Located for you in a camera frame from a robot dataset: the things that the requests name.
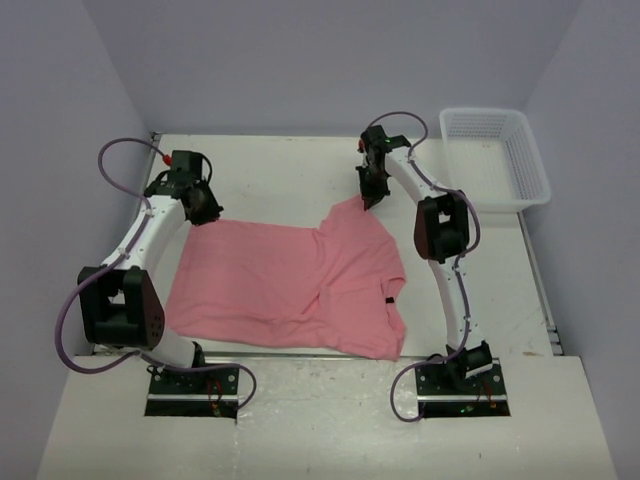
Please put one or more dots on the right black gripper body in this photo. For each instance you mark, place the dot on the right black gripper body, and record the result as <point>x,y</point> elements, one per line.
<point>374,183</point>

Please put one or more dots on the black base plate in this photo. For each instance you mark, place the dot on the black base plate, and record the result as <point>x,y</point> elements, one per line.
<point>212,394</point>
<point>441,395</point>

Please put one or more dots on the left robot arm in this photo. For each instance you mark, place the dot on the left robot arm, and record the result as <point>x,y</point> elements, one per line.
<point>119,304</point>

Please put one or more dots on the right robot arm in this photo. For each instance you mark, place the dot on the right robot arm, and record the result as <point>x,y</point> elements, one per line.
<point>444,217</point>

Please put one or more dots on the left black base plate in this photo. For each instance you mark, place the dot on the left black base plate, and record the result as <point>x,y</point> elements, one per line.
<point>212,394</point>

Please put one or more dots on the white plastic basket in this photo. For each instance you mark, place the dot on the white plastic basket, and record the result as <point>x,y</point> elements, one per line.
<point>493,157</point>

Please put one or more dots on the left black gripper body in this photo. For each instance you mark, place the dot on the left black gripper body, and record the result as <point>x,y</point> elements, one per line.
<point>208,208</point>

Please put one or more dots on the pink t shirt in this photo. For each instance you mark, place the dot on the pink t shirt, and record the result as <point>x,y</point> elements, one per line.
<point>332,287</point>

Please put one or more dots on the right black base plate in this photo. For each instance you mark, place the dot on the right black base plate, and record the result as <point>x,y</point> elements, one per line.
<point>441,395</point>

